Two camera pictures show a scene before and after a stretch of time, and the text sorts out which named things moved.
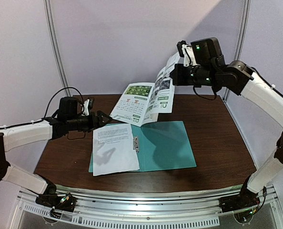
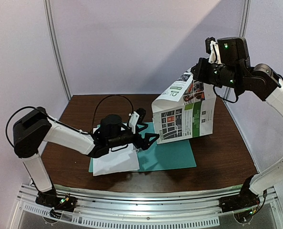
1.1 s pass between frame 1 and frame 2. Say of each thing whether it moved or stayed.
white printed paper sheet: stayed
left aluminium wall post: stayed
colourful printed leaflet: moved
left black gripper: moved
